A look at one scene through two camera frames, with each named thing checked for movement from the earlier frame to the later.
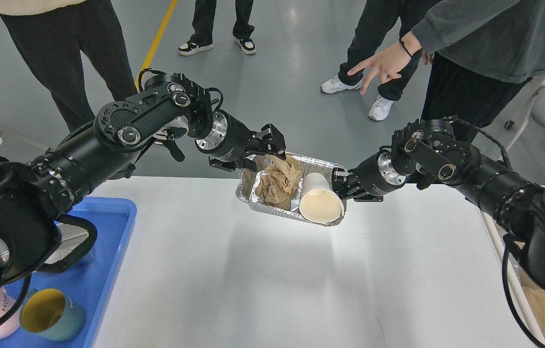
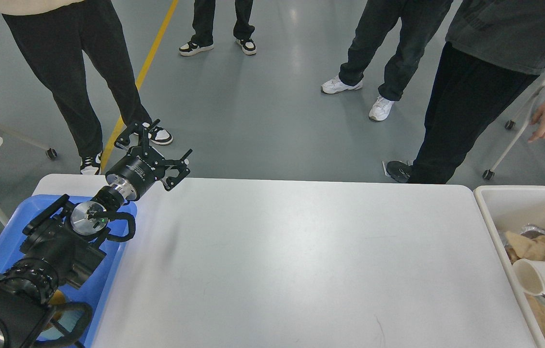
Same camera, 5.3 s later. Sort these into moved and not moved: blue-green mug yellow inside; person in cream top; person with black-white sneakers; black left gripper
Moved: black left gripper
Not moved: person in cream top; blue-green mug yellow inside; person with black-white sneakers
